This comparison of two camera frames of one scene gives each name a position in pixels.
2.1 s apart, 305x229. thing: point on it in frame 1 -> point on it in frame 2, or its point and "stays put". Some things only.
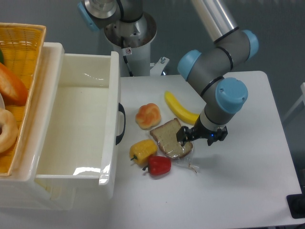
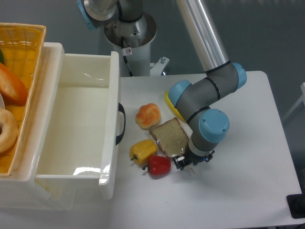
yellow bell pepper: (140, 151) stays put
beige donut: (10, 130) stays put
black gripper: (199, 130) -> (180, 161)
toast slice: (165, 135) stays put
